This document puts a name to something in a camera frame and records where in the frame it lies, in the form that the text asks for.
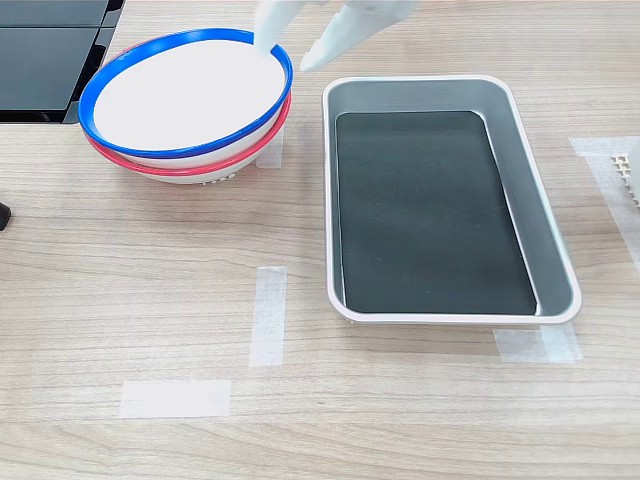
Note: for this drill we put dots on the blue rimmed white plate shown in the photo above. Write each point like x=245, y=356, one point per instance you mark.
x=190, y=100

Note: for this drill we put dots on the white masking tape strip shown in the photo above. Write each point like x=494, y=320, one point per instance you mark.
x=268, y=320
x=175, y=399
x=525, y=347
x=272, y=156

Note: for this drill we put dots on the red rimmed white plate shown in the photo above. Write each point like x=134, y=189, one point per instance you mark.
x=165, y=176

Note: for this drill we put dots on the black mat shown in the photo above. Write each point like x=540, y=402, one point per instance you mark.
x=425, y=210

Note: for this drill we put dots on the steel tray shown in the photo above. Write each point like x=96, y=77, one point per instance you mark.
x=530, y=175

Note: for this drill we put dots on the black flat panel device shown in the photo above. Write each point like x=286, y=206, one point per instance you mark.
x=40, y=70

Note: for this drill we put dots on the wide translucent tape sheet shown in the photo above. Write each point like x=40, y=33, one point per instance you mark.
x=595, y=147

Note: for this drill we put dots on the black stand foot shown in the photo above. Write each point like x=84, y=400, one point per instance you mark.
x=4, y=217

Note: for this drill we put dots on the pale perforated base plate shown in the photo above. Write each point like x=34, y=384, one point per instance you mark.
x=620, y=170

